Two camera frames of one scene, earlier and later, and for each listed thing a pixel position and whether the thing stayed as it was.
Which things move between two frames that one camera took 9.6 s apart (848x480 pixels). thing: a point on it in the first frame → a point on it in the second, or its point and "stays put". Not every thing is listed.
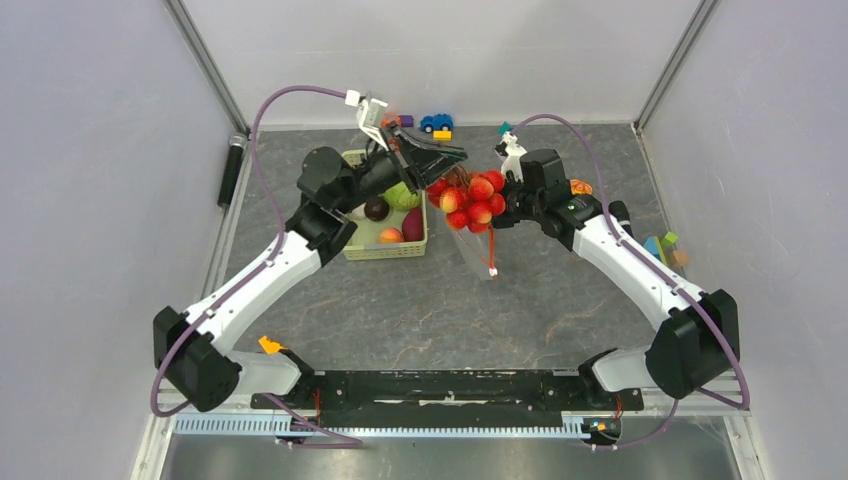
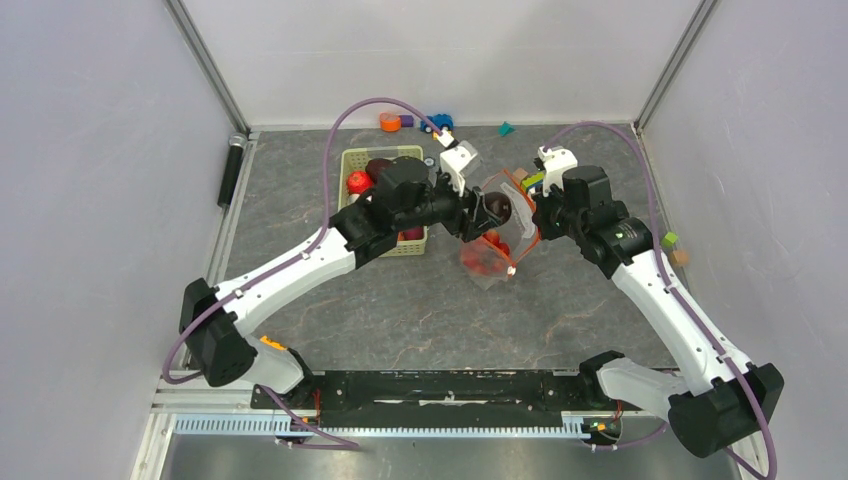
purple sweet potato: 413,225 stays put
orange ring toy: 384,123 stays put
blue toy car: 438,122 stays put
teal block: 504,128 stays put
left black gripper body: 415,172 → 457,221
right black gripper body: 519,204 → 554,220
